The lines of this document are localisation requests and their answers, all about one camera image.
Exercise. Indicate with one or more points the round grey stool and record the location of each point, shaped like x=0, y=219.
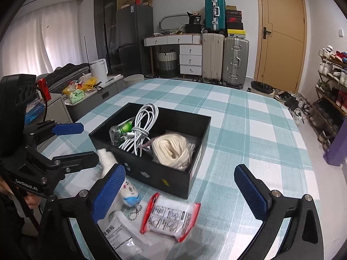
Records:
x=133, y=79

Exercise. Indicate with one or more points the grey side cabinet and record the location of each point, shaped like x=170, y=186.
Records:
x=61, y=111

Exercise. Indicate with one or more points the flat white plastic packet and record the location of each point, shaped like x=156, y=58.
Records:
x=126, y=240

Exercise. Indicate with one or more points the person's left hand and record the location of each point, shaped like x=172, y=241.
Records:
x=32, y=200

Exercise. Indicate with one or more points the black storage box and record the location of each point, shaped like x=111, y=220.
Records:
x=143, y=167

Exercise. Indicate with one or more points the wooden door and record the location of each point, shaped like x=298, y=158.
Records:
x=281, y=43

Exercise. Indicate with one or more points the red bottle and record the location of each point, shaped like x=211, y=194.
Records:
x=42, y=84

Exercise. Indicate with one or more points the white air purifier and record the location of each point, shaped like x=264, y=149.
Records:
x=99, y=70

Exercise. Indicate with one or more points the green white small packet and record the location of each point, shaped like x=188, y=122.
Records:
x=118, y=132

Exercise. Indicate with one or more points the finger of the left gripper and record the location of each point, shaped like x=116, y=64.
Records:
x=70, y=163
x=65, y=129

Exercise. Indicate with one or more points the black wardrobe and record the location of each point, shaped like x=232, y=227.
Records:
x=104, y=13

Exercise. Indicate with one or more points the white drawer desk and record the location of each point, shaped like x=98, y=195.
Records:
x=188, y=48

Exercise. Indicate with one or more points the silver suitcase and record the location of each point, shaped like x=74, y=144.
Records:
x=235, y=62

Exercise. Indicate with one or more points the stacked shoe boxes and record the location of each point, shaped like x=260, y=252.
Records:
x=234, y=24

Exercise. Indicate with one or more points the dark refrigerator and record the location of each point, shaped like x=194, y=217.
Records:
x=134, y=24

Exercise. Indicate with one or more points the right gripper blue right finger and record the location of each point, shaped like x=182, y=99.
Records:
x=303, y=237

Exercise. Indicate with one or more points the teal plaid tablecloth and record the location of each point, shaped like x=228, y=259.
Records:
x=245, y=129

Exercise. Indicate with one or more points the woven laundry basket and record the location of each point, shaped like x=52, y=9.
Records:
x=167, y=64

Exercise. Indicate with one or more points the shoe rack with shoes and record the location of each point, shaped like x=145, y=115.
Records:
x=329, y=110

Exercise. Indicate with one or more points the white plush toy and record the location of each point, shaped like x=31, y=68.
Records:
x=116, y=183

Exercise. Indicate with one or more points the white curtain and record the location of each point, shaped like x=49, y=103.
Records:
x=42, y=40

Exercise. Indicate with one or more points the teal suitcase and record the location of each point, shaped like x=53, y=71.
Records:
x=215, y=16

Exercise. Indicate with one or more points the beige suitcase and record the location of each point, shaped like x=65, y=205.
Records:
x=212, y=56

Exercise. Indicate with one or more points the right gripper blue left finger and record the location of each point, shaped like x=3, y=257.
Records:
x=87, y=207

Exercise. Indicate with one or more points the red-edged packet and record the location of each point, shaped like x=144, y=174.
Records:
x=169, y=217

